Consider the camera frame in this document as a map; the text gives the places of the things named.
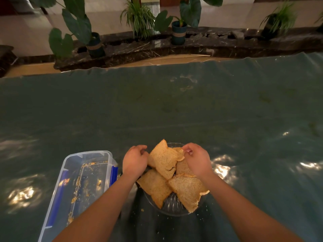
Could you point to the person's right hand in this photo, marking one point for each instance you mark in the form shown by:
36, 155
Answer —
199, 161

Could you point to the person's left hand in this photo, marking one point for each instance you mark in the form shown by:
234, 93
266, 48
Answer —
133, 161

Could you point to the person's left fingers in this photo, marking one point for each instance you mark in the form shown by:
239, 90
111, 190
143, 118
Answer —
141, 148

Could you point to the person's right fingers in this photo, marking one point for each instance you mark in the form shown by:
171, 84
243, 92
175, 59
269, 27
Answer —
188, 148

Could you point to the clear glass bowl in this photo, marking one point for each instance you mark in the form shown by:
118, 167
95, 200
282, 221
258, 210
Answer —
171, 205

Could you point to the person's right forearm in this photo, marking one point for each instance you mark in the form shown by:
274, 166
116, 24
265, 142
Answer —
239, 211

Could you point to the person's left forearm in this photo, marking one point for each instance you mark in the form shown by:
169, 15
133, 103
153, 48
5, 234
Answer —
101, 211

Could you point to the large folded brown bread slice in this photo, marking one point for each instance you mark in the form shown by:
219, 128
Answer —
162, 160

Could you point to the green plastic tablecloth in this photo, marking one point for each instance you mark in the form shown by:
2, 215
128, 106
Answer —
176, 105

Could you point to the clear plastic container blue clips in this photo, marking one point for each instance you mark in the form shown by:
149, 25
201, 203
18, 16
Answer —
83, 183

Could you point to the dark marble ledge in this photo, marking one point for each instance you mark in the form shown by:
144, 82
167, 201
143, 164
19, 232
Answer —
201, 45

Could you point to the large-leaf plant in teal pot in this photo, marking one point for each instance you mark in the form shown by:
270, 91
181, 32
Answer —
179, 32

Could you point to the large-leaf plant in dark pot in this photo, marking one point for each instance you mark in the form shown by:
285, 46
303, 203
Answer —
78, 27

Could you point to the spider plant in dark pot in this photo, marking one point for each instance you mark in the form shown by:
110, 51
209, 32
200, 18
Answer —
277, 21

